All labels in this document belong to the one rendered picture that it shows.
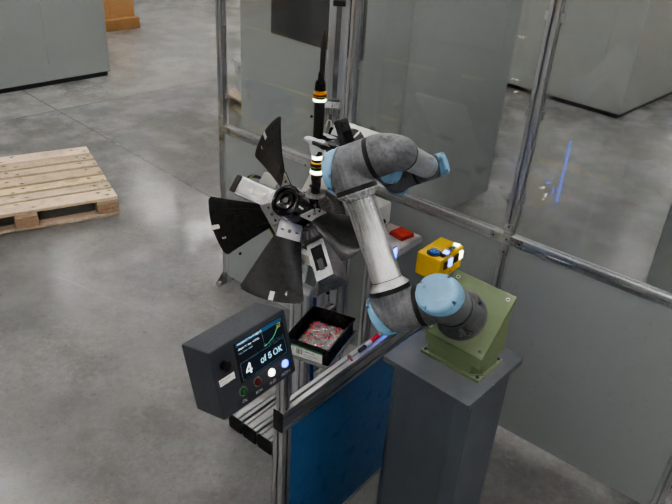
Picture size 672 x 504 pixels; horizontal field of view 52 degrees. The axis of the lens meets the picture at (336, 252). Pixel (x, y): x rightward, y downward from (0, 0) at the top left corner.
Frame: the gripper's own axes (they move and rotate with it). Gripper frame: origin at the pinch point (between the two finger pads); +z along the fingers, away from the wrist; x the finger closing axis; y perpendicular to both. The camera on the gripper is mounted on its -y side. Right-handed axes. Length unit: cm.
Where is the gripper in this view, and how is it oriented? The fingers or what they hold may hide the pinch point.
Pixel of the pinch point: (311, 135)
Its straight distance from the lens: 233.2
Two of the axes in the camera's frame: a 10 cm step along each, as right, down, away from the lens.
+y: -0.6, 8.5, 5.2
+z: -7.7, -3.7, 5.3
